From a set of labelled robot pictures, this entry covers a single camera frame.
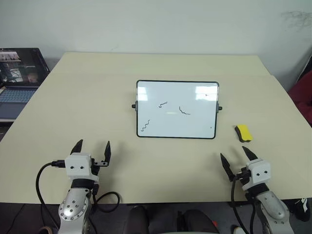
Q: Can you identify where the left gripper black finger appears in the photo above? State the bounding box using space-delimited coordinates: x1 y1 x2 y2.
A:
104 140 112 162
70 139 84 155

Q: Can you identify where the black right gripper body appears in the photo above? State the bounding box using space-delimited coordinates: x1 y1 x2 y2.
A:
234 167 252 185

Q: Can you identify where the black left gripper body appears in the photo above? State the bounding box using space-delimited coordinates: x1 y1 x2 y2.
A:
90 157 109 176

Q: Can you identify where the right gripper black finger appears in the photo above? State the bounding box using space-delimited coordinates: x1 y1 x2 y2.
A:
220 153 235 182
242 146 259 161

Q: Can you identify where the yellow and black eraser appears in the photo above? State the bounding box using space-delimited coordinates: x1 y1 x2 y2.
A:
234 124 254 143

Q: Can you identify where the dark rounded shape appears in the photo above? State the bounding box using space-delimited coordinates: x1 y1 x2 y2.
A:
177 209 220 234

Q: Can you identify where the black and white shoe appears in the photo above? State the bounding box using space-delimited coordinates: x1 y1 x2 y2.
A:
284 197 312 221

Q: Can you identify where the small black-framed whiteboard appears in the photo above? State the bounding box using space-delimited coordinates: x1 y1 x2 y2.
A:
131 79 223 139

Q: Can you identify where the red cloth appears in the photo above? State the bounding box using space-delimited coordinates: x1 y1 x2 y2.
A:
288 70 312 117

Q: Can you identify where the open laptop computer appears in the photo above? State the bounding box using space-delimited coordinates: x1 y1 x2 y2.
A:
0 47 51 122

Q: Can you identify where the dark leaning panel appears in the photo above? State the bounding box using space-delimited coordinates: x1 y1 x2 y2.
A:
296 52 312 81

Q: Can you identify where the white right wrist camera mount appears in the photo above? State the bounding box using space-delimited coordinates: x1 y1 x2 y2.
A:
241 158 271 191

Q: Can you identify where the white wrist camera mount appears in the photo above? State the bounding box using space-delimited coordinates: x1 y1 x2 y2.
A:
241 158 271 191
64 153 100 183

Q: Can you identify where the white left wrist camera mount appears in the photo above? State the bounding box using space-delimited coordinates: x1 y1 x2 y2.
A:
64 153 100 183

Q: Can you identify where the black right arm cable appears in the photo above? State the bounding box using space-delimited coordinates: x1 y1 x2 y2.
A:
230 175 256 234

